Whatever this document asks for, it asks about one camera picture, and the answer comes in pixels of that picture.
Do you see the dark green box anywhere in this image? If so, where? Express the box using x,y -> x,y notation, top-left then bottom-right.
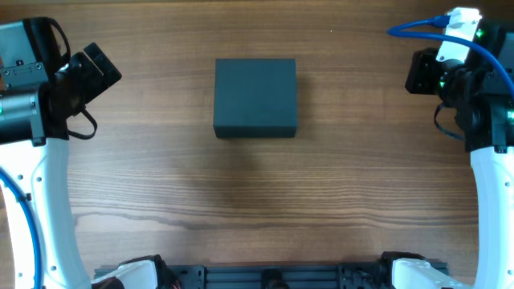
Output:
213,59 -> 298,139

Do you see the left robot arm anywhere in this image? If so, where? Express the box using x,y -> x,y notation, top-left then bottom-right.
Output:
1,17 -> 166,288

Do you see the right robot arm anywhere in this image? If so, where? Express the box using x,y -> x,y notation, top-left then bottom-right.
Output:
388,14 -> 513,288

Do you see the left blue cable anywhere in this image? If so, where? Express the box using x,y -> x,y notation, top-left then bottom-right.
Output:
0,168 -> 43,289

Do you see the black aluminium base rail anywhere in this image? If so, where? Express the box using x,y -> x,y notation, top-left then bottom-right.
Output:
168,261 -> 393,289

